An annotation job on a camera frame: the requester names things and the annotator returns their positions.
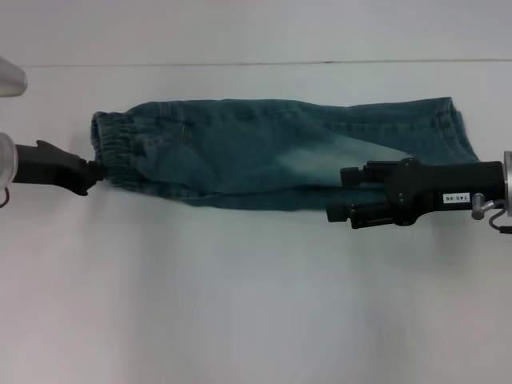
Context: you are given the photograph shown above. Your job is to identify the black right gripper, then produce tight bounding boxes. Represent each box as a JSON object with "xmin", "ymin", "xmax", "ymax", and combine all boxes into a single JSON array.
[{"xmin": 326, "ymin": 157, "xmax": 504, "ymax": 230}]

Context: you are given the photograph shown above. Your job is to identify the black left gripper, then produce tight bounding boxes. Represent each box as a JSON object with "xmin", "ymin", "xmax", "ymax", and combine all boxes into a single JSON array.
[{"xmin": 14, "ymin": 139, "xmax": 105, "ymax": 196}]

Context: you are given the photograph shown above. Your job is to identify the blue denim shorts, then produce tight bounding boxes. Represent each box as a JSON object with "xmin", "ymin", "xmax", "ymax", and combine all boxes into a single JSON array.
[{"xmin": 90, "ymin": 95, "xmax": 479, "ymax": 211}]

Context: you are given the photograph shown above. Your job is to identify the right wrist cable with connector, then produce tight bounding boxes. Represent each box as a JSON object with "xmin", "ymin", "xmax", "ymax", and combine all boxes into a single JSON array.
[{"xmin": 471, "ymin": 193, "xmax": 512, "ymax": 235}]

